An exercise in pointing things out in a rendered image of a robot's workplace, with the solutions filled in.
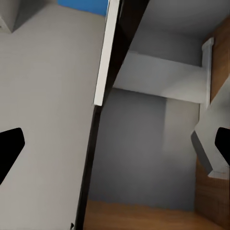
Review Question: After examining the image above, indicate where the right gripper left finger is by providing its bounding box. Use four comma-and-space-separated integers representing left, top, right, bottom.
0, 127, 25, 185

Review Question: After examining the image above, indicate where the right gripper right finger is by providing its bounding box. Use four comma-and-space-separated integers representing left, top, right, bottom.
215, 127, 230, 166

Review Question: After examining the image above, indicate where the notebook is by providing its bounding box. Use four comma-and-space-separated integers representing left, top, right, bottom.
93, 0, 120, 106

